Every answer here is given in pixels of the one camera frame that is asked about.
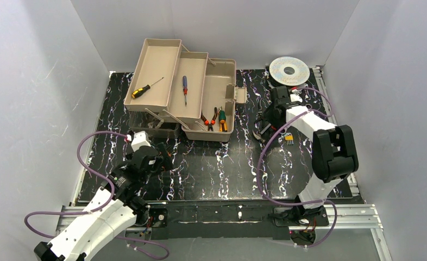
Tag green stubby screwdriver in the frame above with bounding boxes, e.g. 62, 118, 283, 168
218, 107, 226, 125

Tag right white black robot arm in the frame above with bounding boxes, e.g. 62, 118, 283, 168
258, 86, 359, 222

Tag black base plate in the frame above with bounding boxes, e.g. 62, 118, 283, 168
114, 200, 329, 241

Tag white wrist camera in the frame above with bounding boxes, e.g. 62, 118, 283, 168
290, 93, 303, 103
126, 131, 151, 152

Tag yellow black utility knife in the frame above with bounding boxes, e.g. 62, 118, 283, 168
219, 120, 228, 132

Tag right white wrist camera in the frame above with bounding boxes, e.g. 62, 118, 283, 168
290, 93, 303, 103

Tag translucent brown beige tool box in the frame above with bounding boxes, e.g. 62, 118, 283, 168
124, 39, 247, 142

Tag blue red screwdriver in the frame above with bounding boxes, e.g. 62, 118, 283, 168
182, 76, 188, 105

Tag black marbled table mat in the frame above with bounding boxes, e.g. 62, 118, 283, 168
76, 68, 354, 203

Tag orange black pliers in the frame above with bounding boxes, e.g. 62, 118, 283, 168
200, 107, 218, 131

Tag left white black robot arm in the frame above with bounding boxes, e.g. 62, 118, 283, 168
34, 143, 173, 260

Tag white filament spool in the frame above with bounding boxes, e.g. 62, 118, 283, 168
269, 57, 310, 86

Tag yellow hex key set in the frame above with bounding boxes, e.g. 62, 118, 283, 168
284, 133, 294, 145

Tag yellow black screwdriver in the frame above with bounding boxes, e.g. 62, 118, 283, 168
131, 77, 164, 99

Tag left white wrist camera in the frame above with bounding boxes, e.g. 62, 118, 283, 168
126, 131, 151, 152

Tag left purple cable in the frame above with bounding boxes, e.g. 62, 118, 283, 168
23, 130, 170, 260

